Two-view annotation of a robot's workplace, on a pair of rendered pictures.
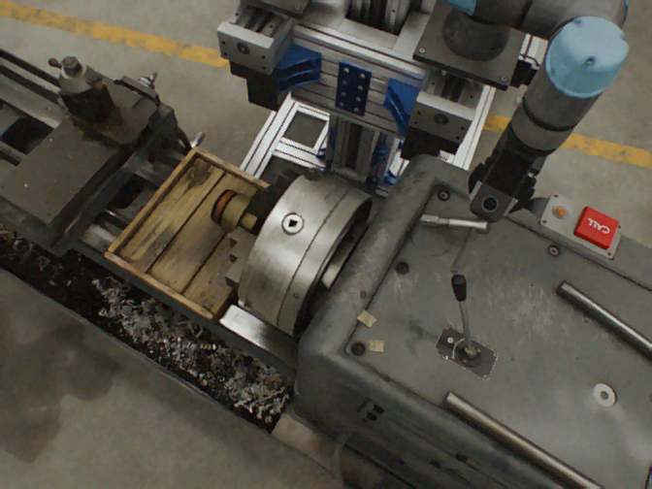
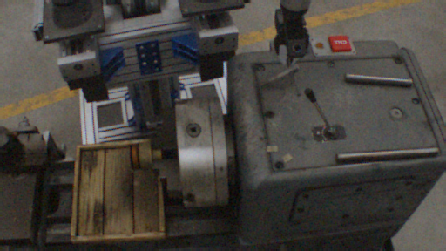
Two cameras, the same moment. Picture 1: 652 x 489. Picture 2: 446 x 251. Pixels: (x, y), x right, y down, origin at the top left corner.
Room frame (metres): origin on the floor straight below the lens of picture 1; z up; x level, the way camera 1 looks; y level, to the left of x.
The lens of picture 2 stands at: (-0.25, 0.33, 2.27)
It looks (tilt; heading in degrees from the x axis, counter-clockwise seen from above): 55 degrees down; 331
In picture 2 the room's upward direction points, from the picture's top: straight up
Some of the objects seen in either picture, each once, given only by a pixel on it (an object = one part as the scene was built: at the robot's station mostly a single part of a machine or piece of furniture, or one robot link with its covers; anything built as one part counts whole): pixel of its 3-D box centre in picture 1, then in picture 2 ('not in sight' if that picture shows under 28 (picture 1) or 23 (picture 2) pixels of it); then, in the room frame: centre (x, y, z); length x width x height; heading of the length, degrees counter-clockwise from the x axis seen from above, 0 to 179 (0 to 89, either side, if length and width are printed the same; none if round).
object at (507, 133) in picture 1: (521, 150); (291, 18); (0.47, -0.26, 1.44); 0.09 x 0.08 x 0.12; 157
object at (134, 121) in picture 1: (106, 121); (20, 158); (0.75, 0.55, 0.99); 0.20 x 0.10 x 0.05; 67
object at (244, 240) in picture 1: (244, 265); (172, 179); (0.39, 0.15, 1.09); 0.12 x 0.11 x 0.05; 157
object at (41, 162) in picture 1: (85, 146); (15, 182); (0.70, 0.61, 0.95); 0.43 x 0.17 x 0.05; 157
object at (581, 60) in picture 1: (573, 73); not in sight; (0.47, -0.26, 1.60); 0.09 x 0.08 x 0.11; 163
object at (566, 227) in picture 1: (574, 230); (331, 51); (0.48, -0.44, 1.23); 0.13 x 0.08 x 0.05; 67
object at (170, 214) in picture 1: (204, 229); (118, 190); (0.55, 0.29, 0.89); 0.36 x 0.30 x 0.04; 157
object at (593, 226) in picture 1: (595, 228); (340, 44); (0.47, -0.46, 1.26); 0.06 x 0.06 x 0.02; 67
